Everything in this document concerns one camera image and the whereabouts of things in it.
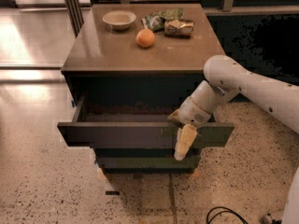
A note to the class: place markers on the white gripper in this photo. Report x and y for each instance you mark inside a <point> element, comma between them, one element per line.
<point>193,113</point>

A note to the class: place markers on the drawer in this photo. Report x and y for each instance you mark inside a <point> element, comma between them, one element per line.
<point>118,131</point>
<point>148,163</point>

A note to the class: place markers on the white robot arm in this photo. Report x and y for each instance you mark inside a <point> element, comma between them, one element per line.
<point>225,79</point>

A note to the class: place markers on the dark brown drawer cabinet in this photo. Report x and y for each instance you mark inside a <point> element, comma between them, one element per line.
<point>116,76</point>

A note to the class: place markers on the orange fruit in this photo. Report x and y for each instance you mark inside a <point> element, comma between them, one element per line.
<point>145,38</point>

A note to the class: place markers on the crushed metallic can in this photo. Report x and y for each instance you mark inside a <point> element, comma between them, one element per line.
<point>178,28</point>

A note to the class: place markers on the green chip bag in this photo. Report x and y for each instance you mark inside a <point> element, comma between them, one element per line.
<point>155,21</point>

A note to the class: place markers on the beige ceramic bowl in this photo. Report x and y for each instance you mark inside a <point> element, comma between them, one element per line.
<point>119,20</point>

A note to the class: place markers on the grey power strip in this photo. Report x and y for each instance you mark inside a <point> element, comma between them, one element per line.
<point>268,219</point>

